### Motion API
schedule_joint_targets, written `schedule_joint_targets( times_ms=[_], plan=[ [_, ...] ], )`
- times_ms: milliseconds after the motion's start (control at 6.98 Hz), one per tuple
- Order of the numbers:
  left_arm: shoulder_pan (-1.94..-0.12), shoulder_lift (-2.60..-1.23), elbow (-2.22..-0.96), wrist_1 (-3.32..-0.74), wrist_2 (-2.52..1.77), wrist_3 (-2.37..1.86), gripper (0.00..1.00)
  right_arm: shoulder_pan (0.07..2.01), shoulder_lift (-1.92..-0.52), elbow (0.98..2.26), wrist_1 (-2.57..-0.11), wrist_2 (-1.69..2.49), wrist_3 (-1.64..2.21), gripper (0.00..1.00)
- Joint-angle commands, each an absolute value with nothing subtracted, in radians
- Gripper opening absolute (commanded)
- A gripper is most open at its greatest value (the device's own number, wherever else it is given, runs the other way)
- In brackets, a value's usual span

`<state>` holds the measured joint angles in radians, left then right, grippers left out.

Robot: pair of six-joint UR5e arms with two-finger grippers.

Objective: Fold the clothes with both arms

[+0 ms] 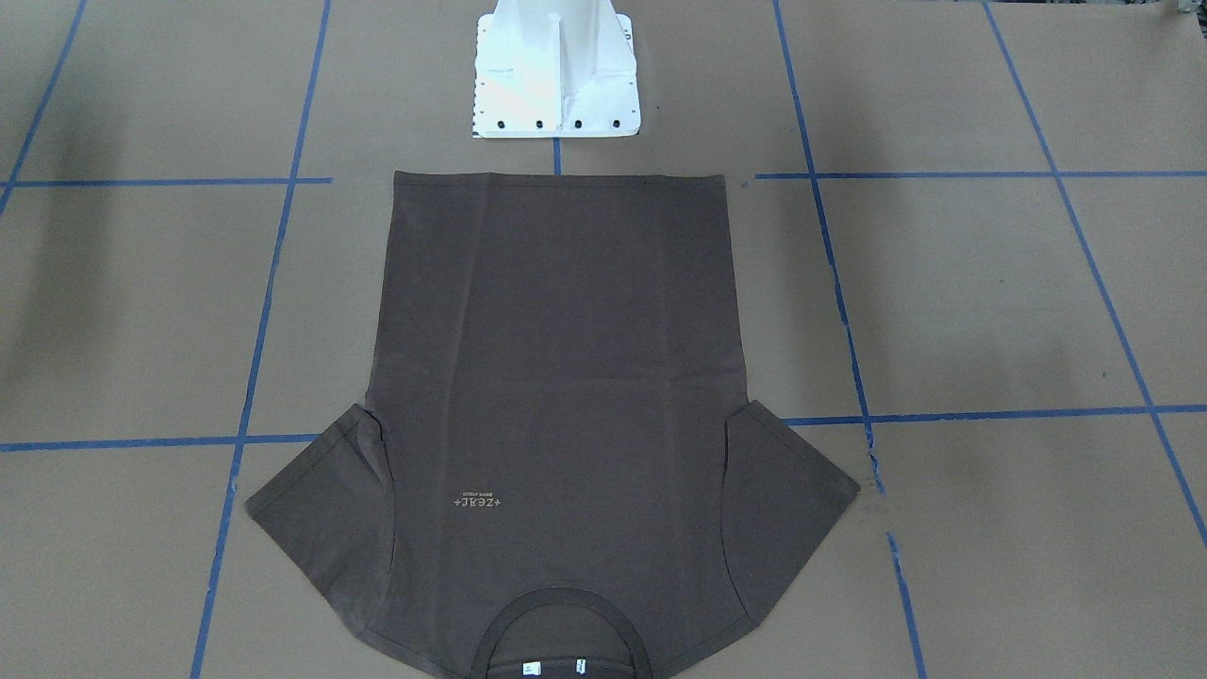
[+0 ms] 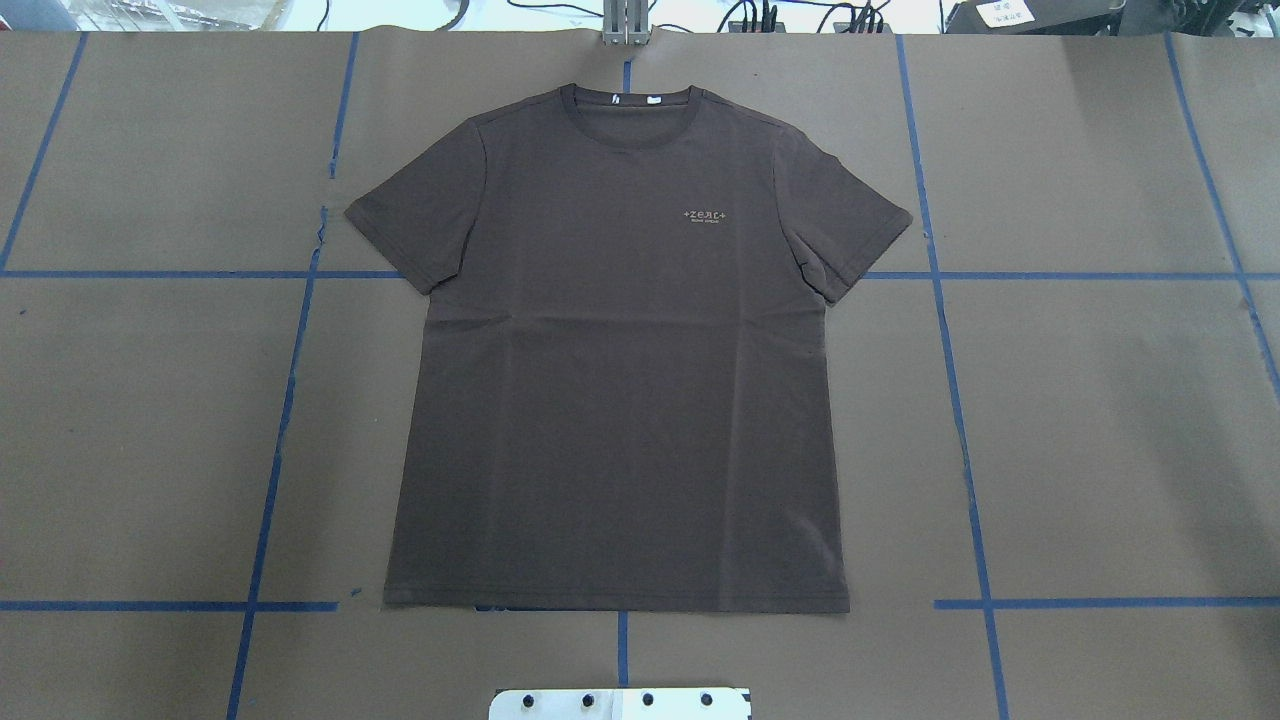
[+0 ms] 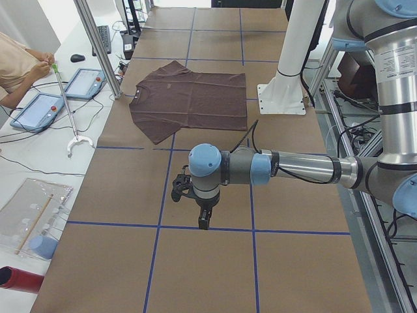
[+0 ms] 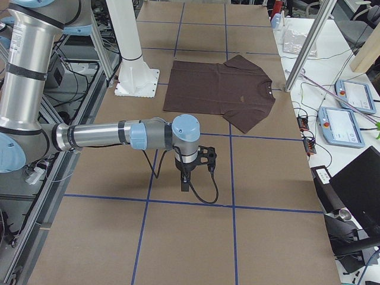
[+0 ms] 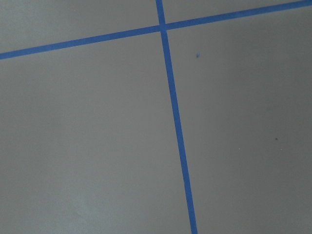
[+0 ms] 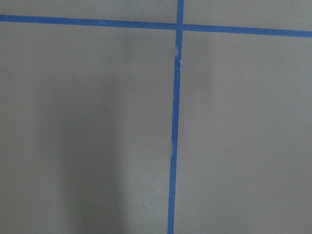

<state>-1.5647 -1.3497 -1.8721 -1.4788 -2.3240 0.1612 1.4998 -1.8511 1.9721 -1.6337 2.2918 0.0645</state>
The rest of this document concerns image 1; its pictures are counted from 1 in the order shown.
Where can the dark brown t-shirt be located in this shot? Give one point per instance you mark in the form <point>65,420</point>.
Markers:
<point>556,470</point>

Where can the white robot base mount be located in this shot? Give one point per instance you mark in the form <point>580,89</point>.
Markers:
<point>555,69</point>

